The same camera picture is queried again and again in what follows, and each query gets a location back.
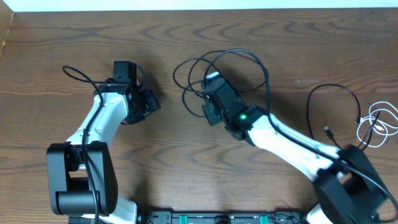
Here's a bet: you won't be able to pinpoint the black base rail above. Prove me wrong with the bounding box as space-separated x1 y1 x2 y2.
68 210 312 224

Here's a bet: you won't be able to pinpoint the white USB cable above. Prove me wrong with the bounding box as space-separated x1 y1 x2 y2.
355 101 398 149

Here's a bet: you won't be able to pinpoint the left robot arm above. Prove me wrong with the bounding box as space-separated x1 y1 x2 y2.
46 61 160 223

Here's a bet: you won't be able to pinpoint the black USB cable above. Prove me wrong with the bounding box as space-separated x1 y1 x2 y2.
306 83 381 151

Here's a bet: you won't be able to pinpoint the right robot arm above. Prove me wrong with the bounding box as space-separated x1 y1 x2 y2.
202 77 389 223

